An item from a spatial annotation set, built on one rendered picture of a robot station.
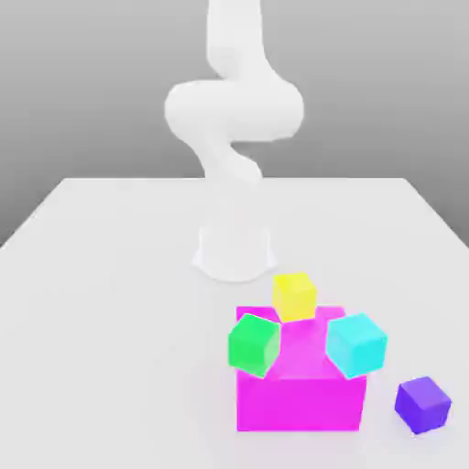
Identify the small yellow cube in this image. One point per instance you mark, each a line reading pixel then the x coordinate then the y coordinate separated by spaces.
pixel 295 297

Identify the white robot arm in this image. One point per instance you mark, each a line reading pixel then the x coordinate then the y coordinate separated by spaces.
pixel 234 110

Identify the large magenta box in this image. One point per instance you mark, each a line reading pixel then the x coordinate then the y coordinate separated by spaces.
pixel 298 403

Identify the small cyan cube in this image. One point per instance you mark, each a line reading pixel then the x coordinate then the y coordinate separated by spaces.
pixel 355 346

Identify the small green cube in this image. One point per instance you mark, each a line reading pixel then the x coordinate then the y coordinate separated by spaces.
pixel 251 346

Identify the small purple cube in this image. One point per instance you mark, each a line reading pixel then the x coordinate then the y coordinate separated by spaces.
pixel 423 405

